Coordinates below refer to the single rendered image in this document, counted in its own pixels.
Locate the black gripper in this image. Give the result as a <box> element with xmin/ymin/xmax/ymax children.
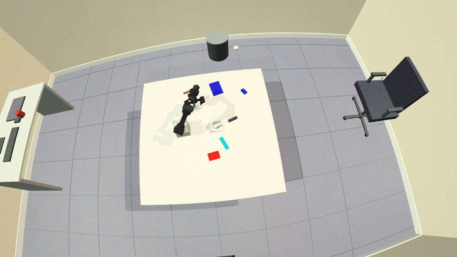
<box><xmin>186</xmin><ymin>96</ymin><xmax>205</xmax><ymax>105</ymax></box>

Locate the cyan flat plate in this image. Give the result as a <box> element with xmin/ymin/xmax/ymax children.
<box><xmin>219</xmin><ymin>137</ymin><xmax>229</xmax><ymax>150</ymax></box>

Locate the blue flat rectangular plate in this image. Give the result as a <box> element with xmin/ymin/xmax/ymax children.
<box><xmin>209</xmin><ymin>81</ymin><xmax>223</xmax><ymax>96</ymax></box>

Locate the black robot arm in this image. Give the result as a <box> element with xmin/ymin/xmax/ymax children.
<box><xmin>174</xmin><ymin>84</ymin><xmax>199</xmax><ymax>136</ymax></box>

